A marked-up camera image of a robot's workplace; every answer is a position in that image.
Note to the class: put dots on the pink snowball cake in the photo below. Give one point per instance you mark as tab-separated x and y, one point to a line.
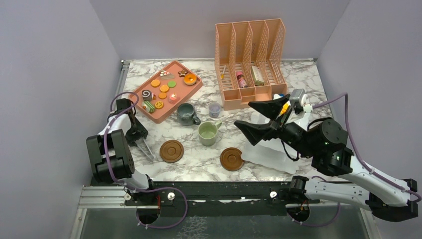
173	98

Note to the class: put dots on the green macaron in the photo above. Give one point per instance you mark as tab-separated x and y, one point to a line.
171	84

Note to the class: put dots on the brown star cookie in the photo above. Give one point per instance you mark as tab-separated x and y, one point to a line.
183	73

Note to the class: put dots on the brown wooden coaster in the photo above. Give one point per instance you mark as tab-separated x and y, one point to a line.
171	151
231	160

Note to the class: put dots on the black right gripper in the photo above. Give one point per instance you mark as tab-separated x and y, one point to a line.
137	130

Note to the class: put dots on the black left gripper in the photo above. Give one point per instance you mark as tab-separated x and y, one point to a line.
282	130

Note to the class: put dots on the pink mesh file organizer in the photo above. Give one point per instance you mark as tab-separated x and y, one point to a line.
238	46

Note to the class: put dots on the yellow flower cookie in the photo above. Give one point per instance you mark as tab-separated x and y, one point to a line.
159	104

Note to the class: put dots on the tan box in organizer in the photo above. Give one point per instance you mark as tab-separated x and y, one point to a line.
257	76

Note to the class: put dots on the right brown wooden coaster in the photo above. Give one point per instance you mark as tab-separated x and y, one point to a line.
231	160

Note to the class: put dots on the orange glazed donut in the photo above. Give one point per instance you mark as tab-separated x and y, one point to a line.
190	79

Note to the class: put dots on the pink dessert tray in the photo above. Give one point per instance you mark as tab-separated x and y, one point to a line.
168	73

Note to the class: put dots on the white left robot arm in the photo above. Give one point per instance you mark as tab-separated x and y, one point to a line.
109	154

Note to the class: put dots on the orange round biscuit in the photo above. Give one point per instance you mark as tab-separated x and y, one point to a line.
155	83

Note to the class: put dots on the light green ceramic mug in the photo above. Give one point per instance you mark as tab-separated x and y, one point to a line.
208	131

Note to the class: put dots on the green layered cake slice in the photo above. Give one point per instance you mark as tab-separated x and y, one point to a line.
148	106

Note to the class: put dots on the white tiered dessert stand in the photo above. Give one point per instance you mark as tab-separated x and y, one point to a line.
273	155

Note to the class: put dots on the yellow frosted donut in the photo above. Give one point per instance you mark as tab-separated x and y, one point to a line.
284	108

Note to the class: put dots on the pink bottle in organizer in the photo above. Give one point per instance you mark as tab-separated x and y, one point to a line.
242	83

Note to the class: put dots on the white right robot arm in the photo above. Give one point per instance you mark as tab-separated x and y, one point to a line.
388	198

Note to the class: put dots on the dark blue-green ceramic mug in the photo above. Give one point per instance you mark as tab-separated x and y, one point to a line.
186	115

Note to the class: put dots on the left brown wooden coaster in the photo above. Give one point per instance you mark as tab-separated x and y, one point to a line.
171	151

